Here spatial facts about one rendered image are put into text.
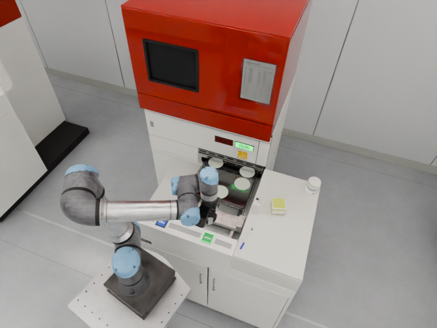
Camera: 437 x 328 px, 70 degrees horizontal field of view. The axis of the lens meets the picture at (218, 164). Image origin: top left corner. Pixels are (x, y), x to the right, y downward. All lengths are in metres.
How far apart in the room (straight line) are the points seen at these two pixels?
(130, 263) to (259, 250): 0.62
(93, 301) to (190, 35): 1.35
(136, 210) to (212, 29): 0.85
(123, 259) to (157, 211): 0.37
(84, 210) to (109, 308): 0.71
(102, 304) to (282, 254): 0.91
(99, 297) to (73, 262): 1.13
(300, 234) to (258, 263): 0.29
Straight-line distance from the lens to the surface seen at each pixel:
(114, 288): 1.66
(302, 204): 1.84
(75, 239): 2.96
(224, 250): 1.62
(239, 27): 1.46
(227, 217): 1.82
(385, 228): 3.22
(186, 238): 1.65
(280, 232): 1.70
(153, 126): 2.10
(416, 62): 3.18
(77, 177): 1.22
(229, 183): 1.94
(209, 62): 1.58
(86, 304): 1.76
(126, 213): 1.14
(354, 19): 3.00
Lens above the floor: 2.40
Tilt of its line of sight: 47 degrees down
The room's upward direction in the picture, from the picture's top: 2 degrees clockwise
